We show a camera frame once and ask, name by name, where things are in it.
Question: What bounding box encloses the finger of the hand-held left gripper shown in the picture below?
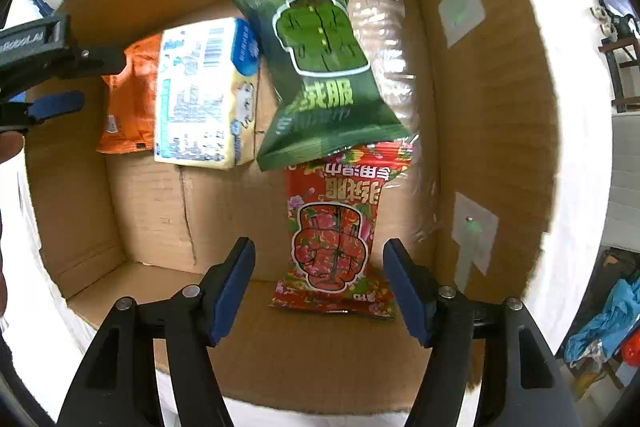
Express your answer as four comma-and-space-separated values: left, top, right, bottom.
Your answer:
0, 91, 85, 132
0, 14, 130, 76

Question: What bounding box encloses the blue cloth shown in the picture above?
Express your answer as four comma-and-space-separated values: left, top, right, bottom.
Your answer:
565, 278, 640, 363

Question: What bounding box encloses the green snack packet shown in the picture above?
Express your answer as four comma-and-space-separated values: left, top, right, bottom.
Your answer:
227, 0, 412, 172

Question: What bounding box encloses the dark wooden rack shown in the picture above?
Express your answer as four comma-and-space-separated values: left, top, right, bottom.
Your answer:
598, 14, 640, 112

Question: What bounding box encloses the red floral snack packet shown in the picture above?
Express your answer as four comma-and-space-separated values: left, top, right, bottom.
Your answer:
269, 142, 414, 320

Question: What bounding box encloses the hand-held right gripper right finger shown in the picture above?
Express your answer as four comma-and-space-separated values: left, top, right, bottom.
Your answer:
383, 238, 585, 427

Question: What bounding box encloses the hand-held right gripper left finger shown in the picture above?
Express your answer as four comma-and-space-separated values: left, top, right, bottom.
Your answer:
56, 236, 257, 427

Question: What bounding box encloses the orange snack packet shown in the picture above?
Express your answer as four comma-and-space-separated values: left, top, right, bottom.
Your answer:
95, 34, 163, 154

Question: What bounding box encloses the cardboard box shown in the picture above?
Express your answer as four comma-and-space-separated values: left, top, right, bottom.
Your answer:
22, 0, 560, 412

